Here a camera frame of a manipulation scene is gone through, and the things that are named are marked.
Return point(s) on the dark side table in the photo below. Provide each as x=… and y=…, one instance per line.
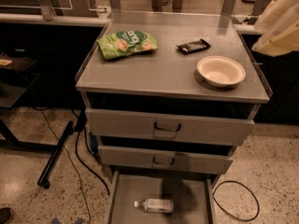
x=16, y=78

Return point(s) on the green snack bag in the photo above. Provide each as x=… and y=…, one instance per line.
x=126, y=43

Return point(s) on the black candy bar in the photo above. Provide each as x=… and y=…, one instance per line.
x=195, y=46

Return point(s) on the bottom grey drawer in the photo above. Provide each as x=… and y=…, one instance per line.
x=160, y=197

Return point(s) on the dark shoe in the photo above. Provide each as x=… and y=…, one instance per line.
x=6, y=215

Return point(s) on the clear plastic water bottle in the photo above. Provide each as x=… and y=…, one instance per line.
x=152, y=205

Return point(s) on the top grey drawer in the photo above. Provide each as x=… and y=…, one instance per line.
x=174, y=128

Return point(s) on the middle grey drawer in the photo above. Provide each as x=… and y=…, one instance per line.
x=165, y=160

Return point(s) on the grey drawer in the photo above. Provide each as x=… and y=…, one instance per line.
x=160, y=197
x=174, y=128
x=165, y=160

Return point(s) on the black stand leg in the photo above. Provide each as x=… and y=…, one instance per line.
x=43, y=180

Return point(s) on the white paper bowl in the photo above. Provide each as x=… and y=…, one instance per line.
x=221, y=72

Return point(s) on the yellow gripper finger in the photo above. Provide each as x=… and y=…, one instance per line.
x=278, y=16
x=283, y=37

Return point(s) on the grey metal drawer cabinet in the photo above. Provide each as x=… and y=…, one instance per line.
x=166, y=81

